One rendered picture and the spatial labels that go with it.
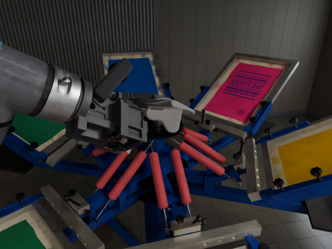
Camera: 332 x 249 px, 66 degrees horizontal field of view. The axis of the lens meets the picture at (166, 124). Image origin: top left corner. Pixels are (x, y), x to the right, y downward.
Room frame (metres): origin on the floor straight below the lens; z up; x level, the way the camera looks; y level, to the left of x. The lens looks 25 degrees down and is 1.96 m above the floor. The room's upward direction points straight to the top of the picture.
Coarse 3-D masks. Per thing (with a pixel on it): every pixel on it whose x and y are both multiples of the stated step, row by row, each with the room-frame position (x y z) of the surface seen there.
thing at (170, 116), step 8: (176, 104) 0.41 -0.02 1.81; (152, 112) 0.40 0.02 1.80; (160, 112) 0.40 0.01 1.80; (168, 112) 0.40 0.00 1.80; (176, 112) 0.41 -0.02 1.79; (184, 112) 0.42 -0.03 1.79; (192, 112) 0.42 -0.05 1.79; (152, 120) 0.39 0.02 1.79; (160, 120) 0.39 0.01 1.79; (168, 120) 0.39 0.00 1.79; (176, 120) 0.40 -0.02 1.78; (168, 128) 0.38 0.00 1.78; (176, 128) 0.38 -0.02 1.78
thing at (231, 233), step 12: (216, 228) 0.86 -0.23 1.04; (228, 228) 0.86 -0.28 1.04; (240, 228) 0.86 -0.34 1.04; (252, 228) 0.86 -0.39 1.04; (168, 240) 0.79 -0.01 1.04; (180, 240) 0.79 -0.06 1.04; (192, 240) 0.79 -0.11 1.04; (204, 240) 0.79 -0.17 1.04; (216, 240) 0.80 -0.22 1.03; (228, 240) 0.82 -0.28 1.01
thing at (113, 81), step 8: (112, 64) 0.45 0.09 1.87; (120, 64) 0.44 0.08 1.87; (128, 64) 0.46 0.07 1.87; (112, 72) 0.42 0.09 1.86; (120, 72) 0.43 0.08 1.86; (128, 72) 0.45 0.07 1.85; (104, 80) 0.39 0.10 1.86; (112, 80) 0.40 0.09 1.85; (120, 80) 0.42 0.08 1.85; (96, 88) 0.37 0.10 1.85; (104, 88) 0.38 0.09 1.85; (112, 88) 0.39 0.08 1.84; (96, 96) 0.37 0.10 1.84; (104, 96) 0.37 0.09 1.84
